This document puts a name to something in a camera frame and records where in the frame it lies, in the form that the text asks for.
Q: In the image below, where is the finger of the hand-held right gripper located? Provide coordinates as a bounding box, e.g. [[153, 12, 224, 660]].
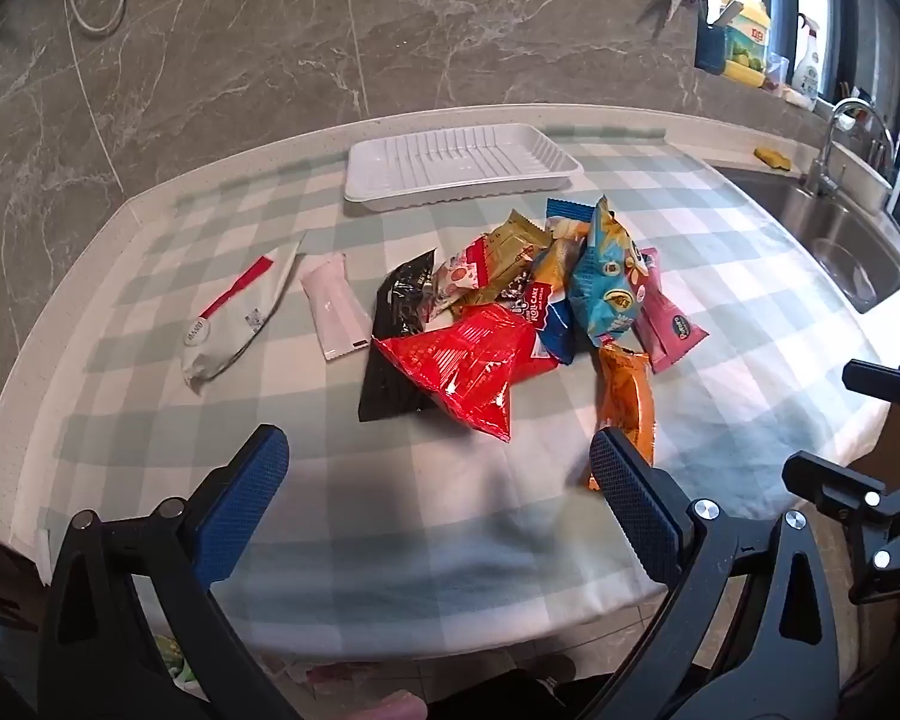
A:
[[842, 355, 900, 421], [782, 450, 900, 605]]

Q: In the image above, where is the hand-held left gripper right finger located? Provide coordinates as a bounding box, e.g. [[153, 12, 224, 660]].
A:
[[589, 426, 841, 720]]

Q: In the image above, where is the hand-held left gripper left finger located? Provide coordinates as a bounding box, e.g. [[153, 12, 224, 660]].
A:
[[37, 424, 301, 720]]

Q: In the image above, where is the white plastic tray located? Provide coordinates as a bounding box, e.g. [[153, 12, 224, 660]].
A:
[[343, 122, 586, 205]]

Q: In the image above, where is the steel sink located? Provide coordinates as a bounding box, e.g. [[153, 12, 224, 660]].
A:
[[720, 165, 900, 316]]

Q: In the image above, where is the green white checked tablecloth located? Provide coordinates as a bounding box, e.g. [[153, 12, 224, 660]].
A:
[[37, 136, 890, 661]]

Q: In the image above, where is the blue white cake packet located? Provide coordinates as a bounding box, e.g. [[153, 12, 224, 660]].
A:
[[495, 274, 575, 366]]

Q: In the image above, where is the pink white snack packet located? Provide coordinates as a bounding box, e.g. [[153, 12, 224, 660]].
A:
[[300, 253, 374, 362]]

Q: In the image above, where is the white dish rack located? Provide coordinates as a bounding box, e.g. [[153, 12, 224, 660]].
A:
[[831, 148, 895, 215]]

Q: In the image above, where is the light blue chips packet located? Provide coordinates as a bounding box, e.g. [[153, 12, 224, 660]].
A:
[[566, 195, 653, 350]]

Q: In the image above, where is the blue orange cartoon snack packet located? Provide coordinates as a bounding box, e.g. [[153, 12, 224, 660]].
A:
[[531, 197, 595, 297]]

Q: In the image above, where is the black snack packet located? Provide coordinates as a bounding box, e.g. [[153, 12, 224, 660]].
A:
[[358, 249, 440, 421]]

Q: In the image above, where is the white red strawberry snack packet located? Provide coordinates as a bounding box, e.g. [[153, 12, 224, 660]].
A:
[[427, 235, 500, 316]]

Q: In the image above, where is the gold snack packet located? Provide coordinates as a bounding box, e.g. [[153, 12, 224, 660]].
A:
[[461, 211, 554, 301]]

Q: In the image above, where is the white spray bottle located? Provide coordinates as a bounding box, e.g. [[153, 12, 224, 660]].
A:
[[790, 13, 826, 104]]

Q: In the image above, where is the blue container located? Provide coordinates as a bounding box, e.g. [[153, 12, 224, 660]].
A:
[[693, 21, 730, 76]]

